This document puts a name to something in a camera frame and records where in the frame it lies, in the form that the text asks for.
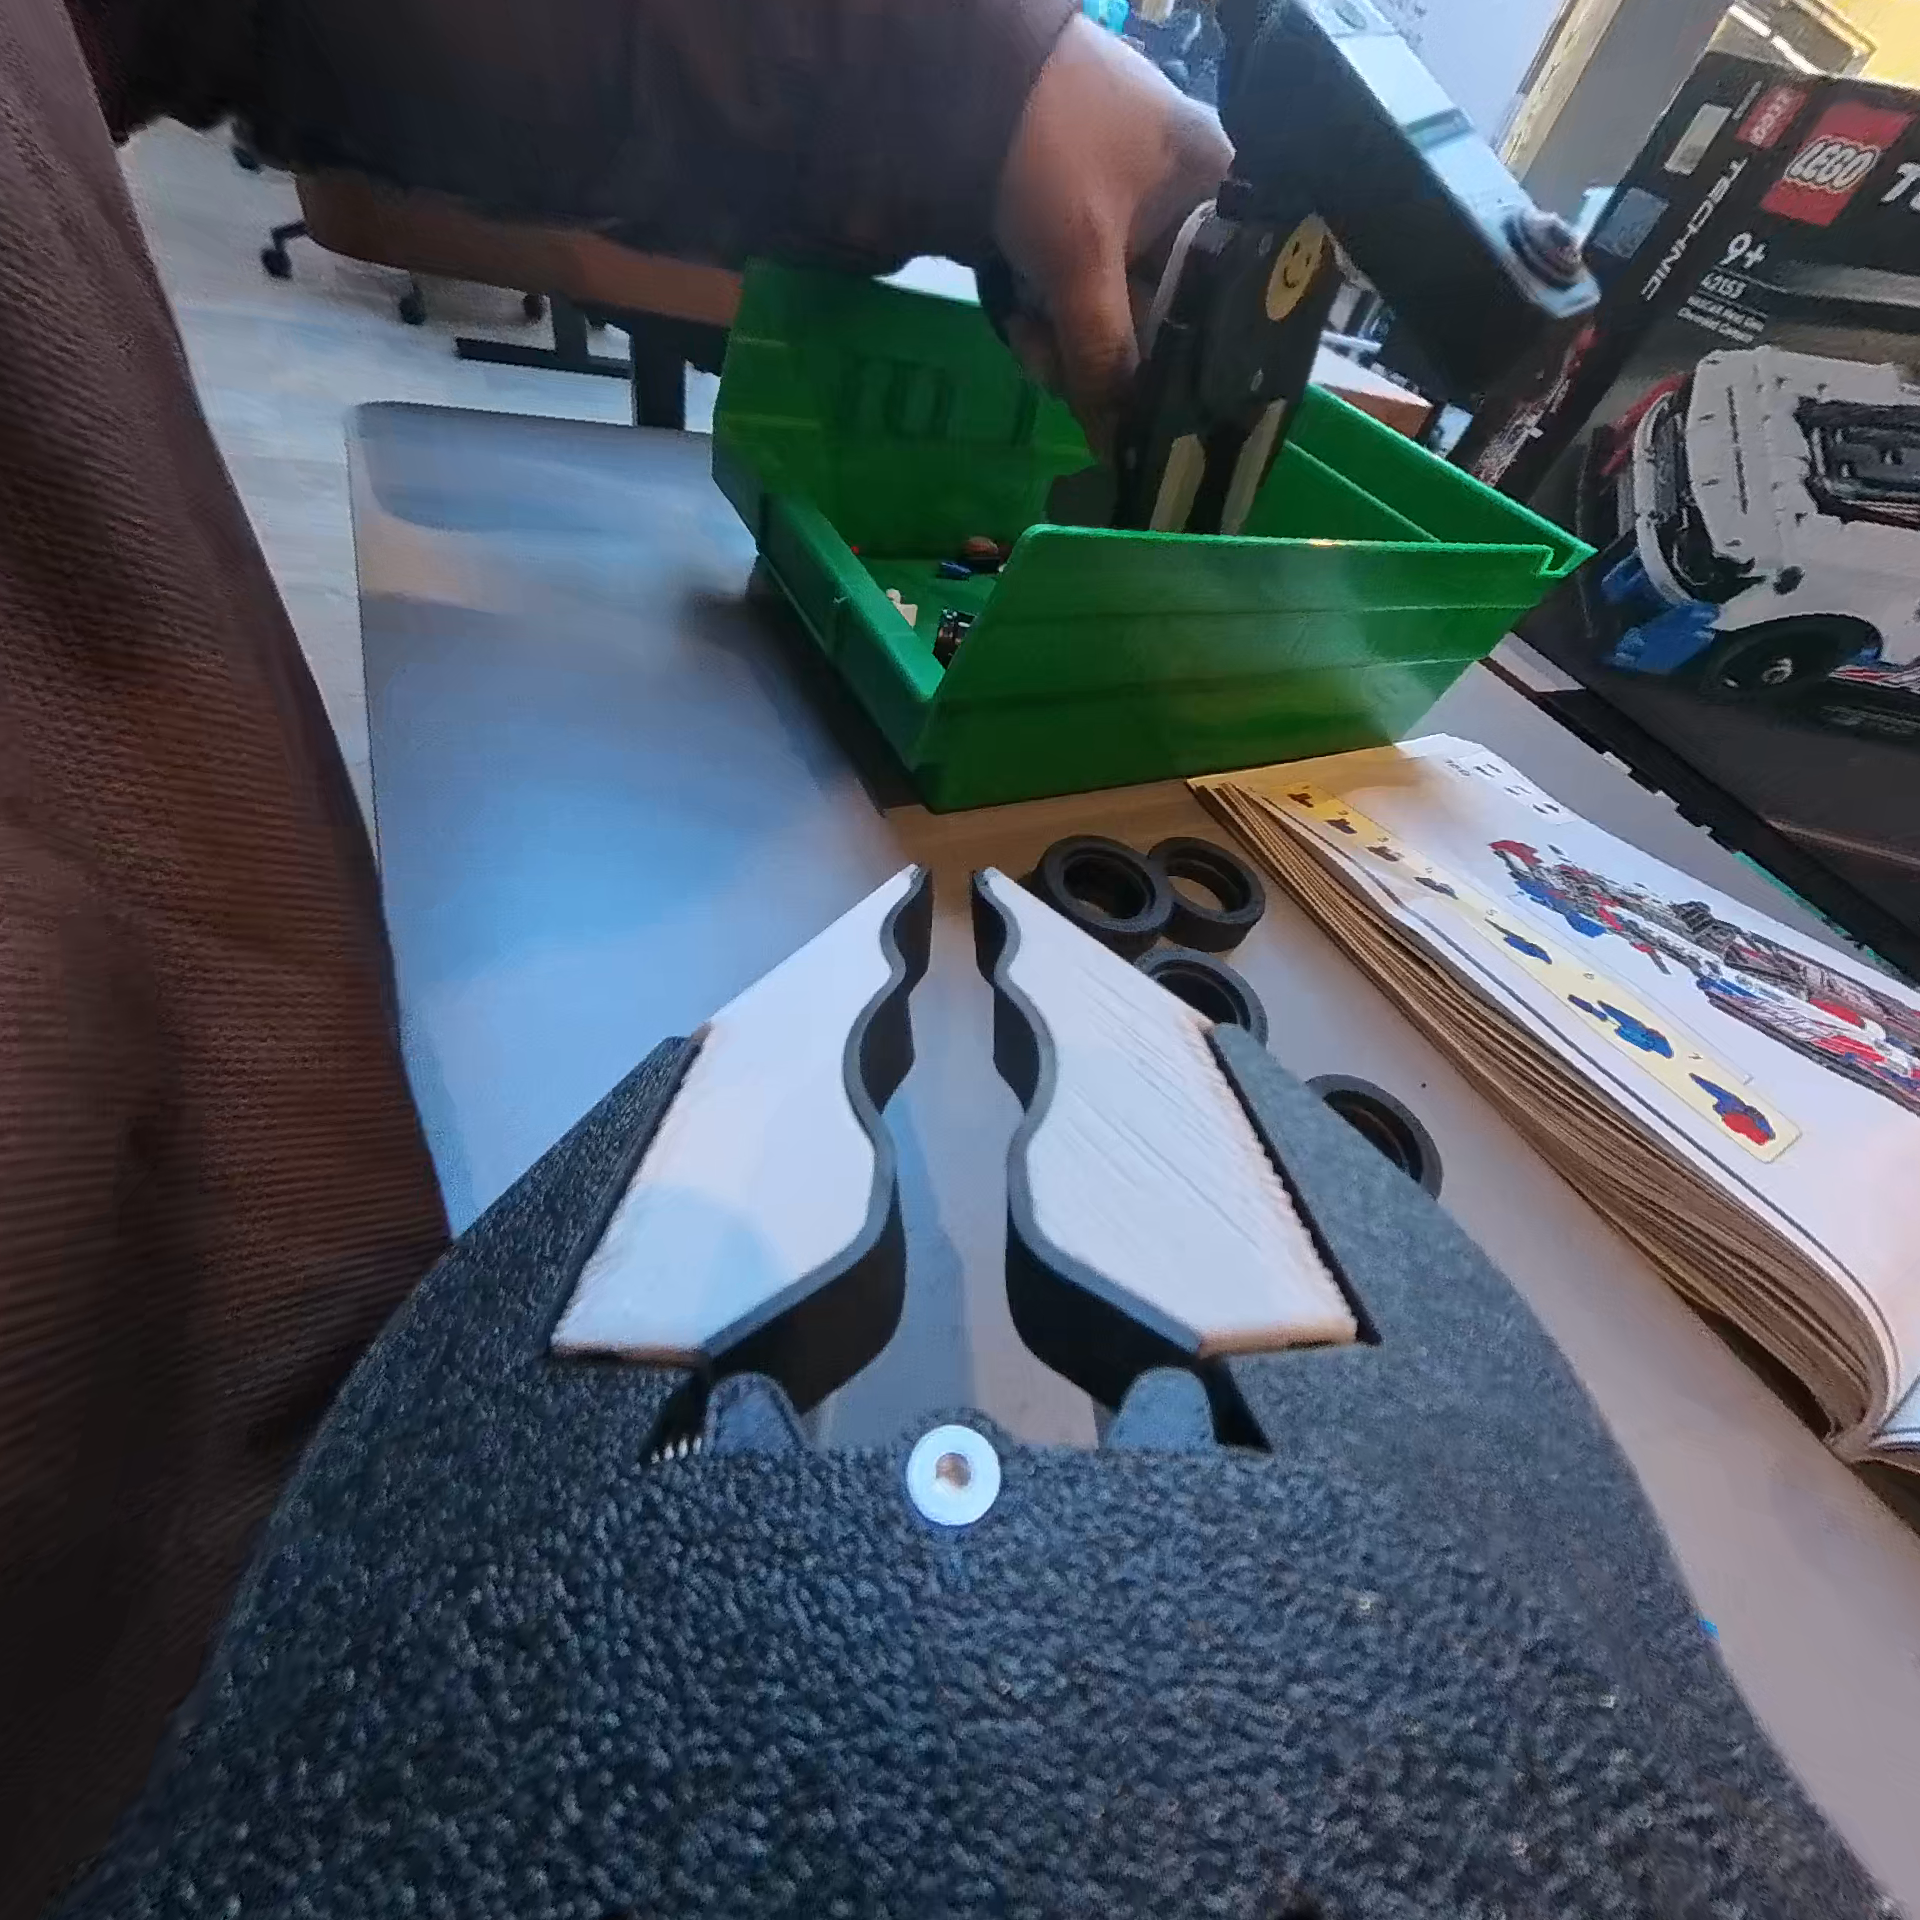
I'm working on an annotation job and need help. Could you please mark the wooden table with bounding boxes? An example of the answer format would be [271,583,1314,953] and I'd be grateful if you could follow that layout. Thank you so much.
[293,165,1433,442]

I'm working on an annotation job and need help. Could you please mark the black toy car box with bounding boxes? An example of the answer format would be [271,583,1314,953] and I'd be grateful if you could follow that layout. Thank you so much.
[1447,48,1920,984]

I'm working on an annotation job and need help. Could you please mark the black rubber toy tire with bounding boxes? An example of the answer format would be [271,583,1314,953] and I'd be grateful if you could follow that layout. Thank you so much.
[1148,833,1267,957]
[1131,944,1268,1050]
[1305,1071,1444,1201]
[1031,833,1178,945]

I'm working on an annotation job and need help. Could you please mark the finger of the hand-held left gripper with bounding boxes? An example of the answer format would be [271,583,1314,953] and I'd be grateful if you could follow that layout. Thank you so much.
[1117,416,1221,535]
[1217,393,1297,539]

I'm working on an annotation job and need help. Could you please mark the person's left hand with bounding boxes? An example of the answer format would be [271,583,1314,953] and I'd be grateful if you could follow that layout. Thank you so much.
[983,15,1239,451]

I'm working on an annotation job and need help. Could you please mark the green plastic bin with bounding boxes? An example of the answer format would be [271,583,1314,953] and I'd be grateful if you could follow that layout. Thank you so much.
[708,258,1595,815]

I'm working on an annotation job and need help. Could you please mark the thick building instruction booklet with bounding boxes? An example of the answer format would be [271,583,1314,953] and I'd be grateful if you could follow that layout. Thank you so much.
[1189,731,1920,1473]

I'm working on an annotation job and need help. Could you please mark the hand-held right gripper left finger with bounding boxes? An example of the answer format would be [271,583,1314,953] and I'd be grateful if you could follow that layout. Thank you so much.
[551,864,935,1402]

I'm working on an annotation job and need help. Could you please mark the small brick pieces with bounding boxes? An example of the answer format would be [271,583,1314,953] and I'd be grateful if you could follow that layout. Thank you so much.
[885,531,1010,670]

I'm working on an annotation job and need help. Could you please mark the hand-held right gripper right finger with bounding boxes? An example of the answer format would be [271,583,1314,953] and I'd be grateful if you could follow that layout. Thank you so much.
[972,865,1360,1367]

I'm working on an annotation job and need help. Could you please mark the grey desk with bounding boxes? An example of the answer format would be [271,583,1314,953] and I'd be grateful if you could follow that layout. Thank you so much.
[346,397,1920,1920]

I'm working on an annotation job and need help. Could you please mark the person's brown sweater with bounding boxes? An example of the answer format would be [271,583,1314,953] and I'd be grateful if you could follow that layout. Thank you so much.
[0,0,453,1920]

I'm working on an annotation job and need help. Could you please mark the person's left forearm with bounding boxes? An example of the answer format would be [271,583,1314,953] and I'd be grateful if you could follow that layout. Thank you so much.
[66,0,1082,278]

